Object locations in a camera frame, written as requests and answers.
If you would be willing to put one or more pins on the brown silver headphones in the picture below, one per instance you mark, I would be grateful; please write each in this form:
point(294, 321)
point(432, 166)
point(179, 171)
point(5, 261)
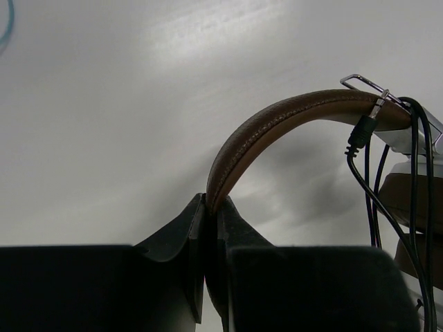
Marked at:
point(410, 196)

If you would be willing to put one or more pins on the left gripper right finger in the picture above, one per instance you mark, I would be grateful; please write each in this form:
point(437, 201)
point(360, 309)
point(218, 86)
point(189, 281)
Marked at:
point(307, 288)

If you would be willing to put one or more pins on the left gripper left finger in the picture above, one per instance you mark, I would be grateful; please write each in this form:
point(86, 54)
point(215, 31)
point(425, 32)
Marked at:
point(155, 285)

